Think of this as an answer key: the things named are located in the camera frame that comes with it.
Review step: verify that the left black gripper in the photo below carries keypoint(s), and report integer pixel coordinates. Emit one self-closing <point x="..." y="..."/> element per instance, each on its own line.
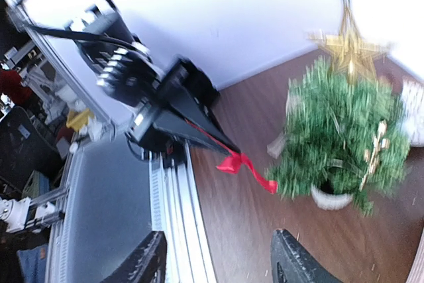
<point x="179" y="111"/>

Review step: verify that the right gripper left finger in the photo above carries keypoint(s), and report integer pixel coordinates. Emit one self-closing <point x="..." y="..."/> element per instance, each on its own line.
<point x="146" y="263"/>

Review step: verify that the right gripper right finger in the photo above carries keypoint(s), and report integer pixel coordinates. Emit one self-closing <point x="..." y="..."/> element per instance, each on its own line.
<point x="291" y="262"/>

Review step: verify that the red ribbon bow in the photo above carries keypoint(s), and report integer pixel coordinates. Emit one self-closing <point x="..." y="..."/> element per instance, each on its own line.
<point x="234" y="161"/>

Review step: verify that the burlap ribbon bow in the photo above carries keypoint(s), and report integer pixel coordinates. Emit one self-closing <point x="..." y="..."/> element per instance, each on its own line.
<point x="275" y="148"/>

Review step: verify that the small green christmas tree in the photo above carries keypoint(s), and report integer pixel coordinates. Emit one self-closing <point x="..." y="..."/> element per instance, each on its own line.
<point x="329" y="124"/>

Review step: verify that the gold glitter berry sprig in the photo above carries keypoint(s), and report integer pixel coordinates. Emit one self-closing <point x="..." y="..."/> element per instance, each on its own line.
<point x="371" y="157"/>

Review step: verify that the gold star ornament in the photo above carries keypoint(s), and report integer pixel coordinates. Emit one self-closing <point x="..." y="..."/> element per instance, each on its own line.
<point x="351" y="53"/>

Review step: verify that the pink plastic basket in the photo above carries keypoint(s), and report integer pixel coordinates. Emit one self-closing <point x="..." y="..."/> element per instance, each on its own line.
<point x="412" y="99"/>

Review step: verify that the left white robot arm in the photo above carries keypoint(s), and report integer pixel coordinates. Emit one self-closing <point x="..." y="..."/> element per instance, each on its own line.
<point x="122" y="64"/>

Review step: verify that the front aluminium rail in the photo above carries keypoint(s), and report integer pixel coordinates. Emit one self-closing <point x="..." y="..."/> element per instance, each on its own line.
<point x="111" y="201"/>

